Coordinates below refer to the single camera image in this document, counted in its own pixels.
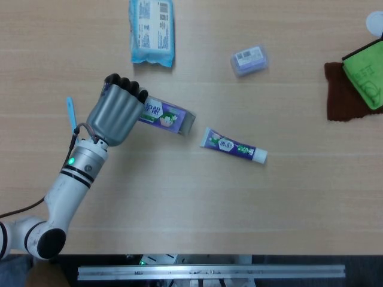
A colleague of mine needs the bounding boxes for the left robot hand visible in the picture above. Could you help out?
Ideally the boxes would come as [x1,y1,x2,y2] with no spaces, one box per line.
[86,73,149,147]

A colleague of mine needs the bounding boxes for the purple toothpaste box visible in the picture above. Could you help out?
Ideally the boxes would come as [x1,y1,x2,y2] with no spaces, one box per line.
[138,96,197,137]

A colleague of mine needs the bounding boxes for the light blue toothbrush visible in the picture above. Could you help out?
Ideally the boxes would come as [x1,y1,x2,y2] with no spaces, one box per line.
[66,96,78,135]

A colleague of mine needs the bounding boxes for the purple toothpaste tube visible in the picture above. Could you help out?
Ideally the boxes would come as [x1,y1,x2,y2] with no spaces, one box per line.
[199,127,268,165]

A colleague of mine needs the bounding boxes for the blue wet wipes pack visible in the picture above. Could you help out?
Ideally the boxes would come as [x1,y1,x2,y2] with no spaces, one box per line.
[128,0,175,68]

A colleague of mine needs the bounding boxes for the purple soap in clear case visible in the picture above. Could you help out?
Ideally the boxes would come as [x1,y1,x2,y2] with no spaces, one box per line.
[230,44,269,77]

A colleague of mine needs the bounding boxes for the brown microfiber cloth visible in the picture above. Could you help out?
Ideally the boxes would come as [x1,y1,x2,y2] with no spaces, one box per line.
[324,62,383,122]

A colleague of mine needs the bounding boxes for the green microfiber cloth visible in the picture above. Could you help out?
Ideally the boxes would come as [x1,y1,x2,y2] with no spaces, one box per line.
[341,39,383,110]

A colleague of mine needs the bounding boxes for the white round lid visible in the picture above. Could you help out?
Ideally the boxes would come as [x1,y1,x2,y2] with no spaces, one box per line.
[366,11,383,37]

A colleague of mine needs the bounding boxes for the brown arm cable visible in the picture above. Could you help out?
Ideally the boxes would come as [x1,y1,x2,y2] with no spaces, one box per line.
[0,123,100,218]

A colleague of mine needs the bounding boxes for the aluminium rail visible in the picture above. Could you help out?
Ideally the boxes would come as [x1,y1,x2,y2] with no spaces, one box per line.
[77,264,346,282]

